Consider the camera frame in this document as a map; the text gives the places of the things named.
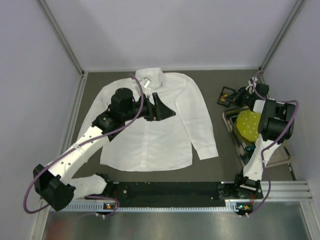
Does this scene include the white button-up shirt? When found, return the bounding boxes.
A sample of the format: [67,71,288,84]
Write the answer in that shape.
[74,66,220,172]

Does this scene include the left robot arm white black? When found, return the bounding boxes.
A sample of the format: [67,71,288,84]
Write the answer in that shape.
[32,88,176,211]

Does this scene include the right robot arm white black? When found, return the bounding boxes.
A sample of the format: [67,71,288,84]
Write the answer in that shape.
[218,83,299,196]

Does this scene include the small black open box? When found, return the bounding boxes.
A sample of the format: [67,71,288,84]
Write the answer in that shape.
[217,86,236,108]

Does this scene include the green polka dot plate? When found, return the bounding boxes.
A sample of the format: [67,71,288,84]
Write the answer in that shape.
[235,109,261,145]

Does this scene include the dark green cup white inside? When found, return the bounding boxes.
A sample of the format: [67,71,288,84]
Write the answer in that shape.
[244,145,256,154]

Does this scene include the silver metal tray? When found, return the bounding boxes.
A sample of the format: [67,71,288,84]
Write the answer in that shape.
[222,107,292,168]

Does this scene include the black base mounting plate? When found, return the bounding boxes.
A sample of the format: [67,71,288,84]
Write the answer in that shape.
[102,181,263,200]

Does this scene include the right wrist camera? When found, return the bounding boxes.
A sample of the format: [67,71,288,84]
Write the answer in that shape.
[245,78,258,95]

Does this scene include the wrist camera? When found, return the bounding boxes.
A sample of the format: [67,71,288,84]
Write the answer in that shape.
[139,77,151,89]
[245,78,258,95]

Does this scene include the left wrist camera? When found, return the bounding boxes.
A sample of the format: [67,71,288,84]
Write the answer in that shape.
[139,77,151,89]

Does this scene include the white slotted cable duct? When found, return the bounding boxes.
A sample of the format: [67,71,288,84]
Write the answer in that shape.
[66,201,253,212]

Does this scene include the aluminium frame rail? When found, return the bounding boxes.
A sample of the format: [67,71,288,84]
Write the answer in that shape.
[39,180,313,203]

